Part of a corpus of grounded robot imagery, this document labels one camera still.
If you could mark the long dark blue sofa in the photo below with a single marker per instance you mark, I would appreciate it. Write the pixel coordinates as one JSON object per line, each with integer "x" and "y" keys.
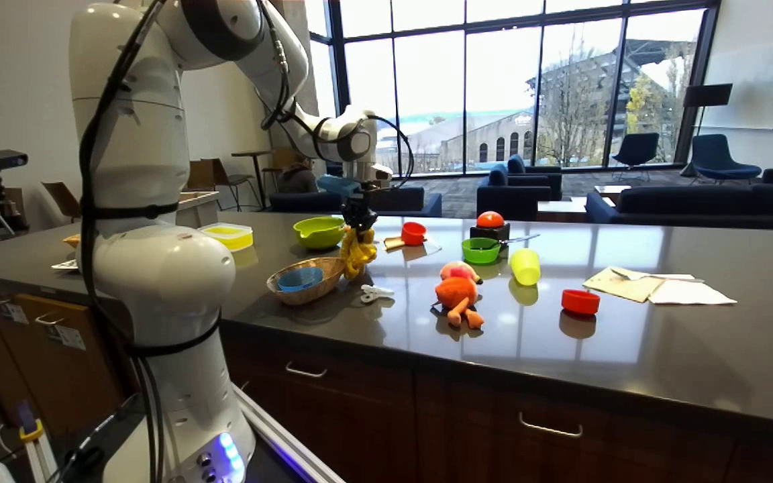
{"x": 698, "y": 204}

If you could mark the yellow lidded plastic container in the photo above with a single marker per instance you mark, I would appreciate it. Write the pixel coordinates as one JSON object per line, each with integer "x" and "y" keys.
{"x": 229, "y": 236}

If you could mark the small white clip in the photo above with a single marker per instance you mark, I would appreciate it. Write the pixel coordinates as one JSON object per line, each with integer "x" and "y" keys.
{"x": 376, "y": 294}

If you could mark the wooden side table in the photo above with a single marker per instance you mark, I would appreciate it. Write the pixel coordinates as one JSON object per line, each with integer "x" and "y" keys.
{"x": 563, "y": 211}

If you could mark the white paper sheet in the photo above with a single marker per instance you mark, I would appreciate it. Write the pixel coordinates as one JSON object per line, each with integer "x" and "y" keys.
{"x": 692, "y": 294}

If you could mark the yellow knitted towel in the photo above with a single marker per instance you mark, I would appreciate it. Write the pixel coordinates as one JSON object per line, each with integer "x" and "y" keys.
{"x": 358, "y": 259}

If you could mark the blue lounge chair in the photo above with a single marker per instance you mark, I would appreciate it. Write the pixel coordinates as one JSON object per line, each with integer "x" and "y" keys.
{"x": 717, "y": 162}

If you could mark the small red bowl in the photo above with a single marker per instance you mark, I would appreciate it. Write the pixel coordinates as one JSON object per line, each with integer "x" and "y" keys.
{"x": 582, "y": 303}

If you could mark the blue bowl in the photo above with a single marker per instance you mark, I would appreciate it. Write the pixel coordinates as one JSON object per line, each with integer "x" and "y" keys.
{"x": 300, "y": 280}

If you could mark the brown wooden counter cabinet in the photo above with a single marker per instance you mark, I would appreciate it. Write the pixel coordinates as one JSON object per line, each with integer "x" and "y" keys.
{"x": 422, "y": 419}

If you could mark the small red cup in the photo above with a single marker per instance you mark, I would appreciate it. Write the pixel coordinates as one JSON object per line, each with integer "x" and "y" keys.
{"x": 415, "y": 235}

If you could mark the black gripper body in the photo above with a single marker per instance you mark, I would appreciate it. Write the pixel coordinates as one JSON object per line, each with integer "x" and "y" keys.
{"x": 360, "y": 208}

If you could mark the wall whiteboard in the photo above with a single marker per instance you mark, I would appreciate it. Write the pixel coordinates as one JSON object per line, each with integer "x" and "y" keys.
{"x": 764, "y": 83}

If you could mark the aluminium frame rail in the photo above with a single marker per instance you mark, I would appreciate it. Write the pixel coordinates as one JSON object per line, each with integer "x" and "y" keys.
{"x": 297, "y": 444}

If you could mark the woven wicker basket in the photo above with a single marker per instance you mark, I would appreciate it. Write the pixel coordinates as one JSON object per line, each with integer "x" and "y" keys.
{"x": 320, "y": 291}

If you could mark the small green bowl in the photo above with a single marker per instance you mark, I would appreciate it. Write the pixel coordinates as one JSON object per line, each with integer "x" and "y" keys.
{"x": 481, "y": 254}

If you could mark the orange toy tomato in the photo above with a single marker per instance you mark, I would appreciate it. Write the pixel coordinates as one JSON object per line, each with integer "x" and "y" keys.
{"x": 493, "y": 220}

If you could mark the beige paper sheet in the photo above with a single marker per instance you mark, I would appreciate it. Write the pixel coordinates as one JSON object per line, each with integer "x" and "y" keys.
{"x": 623, "y": 286}

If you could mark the black window frame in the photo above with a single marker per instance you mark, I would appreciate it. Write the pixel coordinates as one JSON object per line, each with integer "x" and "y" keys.
{"x": 464, "y": 81}

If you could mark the yellow clamp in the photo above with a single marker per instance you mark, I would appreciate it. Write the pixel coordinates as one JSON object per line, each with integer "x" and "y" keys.
{"x": 30, "y": 433}

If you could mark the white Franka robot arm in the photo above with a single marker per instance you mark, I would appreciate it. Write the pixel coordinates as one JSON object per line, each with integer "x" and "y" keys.
{"x": 167, "y": 286}

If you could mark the pink peach plush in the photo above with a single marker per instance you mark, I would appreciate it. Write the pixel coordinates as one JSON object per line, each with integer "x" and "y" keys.
{"x": 461, "y": 272}

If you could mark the dark lounge chair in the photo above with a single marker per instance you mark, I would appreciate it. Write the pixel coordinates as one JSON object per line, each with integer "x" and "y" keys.
{"x": 638, "y": 152}

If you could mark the low coffee table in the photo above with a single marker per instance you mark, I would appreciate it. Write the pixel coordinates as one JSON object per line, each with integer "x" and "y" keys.
{"x": 613, "y": 188}

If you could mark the large green bowl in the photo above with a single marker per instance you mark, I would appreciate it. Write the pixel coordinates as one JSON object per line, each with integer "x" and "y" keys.
{"x": 320, "y": 236}

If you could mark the orange plush toy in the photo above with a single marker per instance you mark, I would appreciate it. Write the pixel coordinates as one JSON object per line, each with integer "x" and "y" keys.
{"x": 457, "y": 297}

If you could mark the yellow-green plastic cup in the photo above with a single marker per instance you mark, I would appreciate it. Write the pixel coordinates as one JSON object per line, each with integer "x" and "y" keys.
{"x": 525, "y": 268}

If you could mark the white toy food slice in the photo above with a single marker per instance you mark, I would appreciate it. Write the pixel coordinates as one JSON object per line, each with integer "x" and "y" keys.
{"x": 392, "y": 243}

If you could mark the brown cardboard piece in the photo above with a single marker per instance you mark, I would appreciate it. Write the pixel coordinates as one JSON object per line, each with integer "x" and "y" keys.
{"x": 62, "y": 199}

